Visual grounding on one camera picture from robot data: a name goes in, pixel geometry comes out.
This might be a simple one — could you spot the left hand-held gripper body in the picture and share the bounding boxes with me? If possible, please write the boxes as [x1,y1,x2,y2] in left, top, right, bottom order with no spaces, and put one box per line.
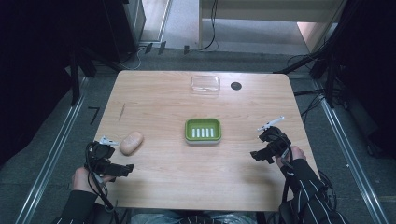
[85,141,135,183]

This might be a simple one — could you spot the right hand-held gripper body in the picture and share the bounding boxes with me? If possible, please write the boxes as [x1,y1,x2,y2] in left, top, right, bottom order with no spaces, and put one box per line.
[249,125,293,165]

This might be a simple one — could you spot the person's right hand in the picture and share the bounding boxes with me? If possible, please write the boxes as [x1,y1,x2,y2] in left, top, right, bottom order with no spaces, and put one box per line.
[275,146,308,169]

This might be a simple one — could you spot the person's left hand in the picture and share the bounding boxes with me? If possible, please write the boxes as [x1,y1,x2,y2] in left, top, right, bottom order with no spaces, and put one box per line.
[71,167,116,196]

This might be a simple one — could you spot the green soap dish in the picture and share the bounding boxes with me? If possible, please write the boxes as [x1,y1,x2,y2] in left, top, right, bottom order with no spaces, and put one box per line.
[184,118,222,146]

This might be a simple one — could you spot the black metal stand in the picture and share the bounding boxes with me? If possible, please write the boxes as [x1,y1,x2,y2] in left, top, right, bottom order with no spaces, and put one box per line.
[274,18,353,110]
[68,46,125,107]

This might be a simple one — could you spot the clear plastic container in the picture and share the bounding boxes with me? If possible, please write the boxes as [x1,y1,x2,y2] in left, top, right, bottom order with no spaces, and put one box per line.
[190,75,221,96]

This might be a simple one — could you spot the dark cabinet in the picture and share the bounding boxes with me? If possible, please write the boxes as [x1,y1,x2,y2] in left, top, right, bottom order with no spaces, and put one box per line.
[102,0,148,63]

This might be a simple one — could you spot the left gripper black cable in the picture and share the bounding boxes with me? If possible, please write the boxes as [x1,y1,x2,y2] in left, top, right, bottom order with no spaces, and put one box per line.
[84,141,121,224]

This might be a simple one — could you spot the black floor cables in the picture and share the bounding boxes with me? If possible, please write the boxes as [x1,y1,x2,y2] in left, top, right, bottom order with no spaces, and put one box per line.
[286,52,331,125]

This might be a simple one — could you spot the metal floor rail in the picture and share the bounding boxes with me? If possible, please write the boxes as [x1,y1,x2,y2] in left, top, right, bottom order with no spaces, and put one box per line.
[14,92,87,224]
[317,94,390,224]

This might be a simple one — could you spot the white floor cable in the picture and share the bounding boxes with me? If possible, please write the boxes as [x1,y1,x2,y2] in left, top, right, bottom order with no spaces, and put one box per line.
[120,46,148,71]

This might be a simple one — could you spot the black hanging cable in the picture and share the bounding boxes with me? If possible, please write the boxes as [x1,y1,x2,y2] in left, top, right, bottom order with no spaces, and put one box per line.
[186,0,219,52]

